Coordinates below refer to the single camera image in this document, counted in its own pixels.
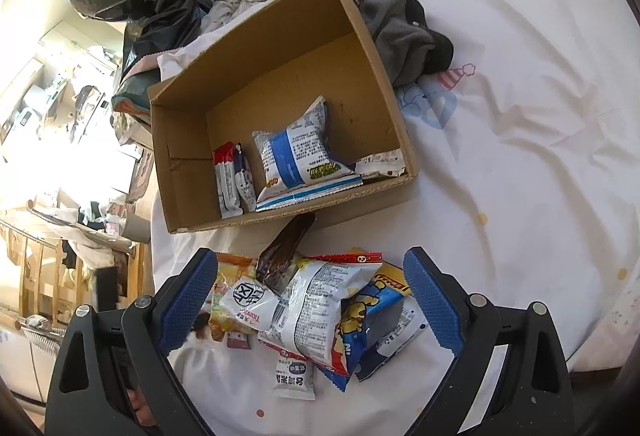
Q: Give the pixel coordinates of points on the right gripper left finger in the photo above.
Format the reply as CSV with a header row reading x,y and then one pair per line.
x,y
112,375

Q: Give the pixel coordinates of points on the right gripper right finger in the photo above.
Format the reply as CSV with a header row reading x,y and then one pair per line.
x,y
532,395

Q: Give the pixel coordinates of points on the brown white Tiandsen pastry pack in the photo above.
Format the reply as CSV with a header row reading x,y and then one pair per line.
x,y
252,301

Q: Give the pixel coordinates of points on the wooden chair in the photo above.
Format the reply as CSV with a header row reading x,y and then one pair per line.
x,y
48,264

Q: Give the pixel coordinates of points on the small red clear snack packet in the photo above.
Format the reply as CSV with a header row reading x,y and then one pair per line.
x,y
238,340

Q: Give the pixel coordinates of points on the blue yellow bear snack bag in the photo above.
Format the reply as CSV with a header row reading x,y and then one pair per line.
x,y
376,324

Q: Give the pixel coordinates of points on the red FOOD rice cake packet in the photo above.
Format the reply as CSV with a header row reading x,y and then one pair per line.
x,y
294,378

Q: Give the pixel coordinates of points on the white red large chip bag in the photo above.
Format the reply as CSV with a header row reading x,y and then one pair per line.
x,y
307,320

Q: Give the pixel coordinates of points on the white printed bed sheet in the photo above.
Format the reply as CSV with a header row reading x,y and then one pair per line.
x,y
528,189

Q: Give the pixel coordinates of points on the navy white snack bar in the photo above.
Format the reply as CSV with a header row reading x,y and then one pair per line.
x,y
244,179

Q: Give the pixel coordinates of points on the small white snack packet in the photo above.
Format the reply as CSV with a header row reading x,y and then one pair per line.
x,y
389,164

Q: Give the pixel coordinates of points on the red white snack bar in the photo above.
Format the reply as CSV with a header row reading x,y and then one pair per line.
x,y
228,196

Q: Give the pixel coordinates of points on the blue white chip bag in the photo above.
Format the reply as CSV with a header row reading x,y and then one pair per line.
x,y
297,163

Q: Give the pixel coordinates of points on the teal orange pillow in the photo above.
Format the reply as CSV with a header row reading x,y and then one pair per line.
x,y
132,94

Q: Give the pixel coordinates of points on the brown cardboard box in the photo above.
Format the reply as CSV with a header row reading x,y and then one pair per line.
x,y
261,75

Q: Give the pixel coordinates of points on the grey cloth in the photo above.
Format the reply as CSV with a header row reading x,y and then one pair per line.
x,y
408,47

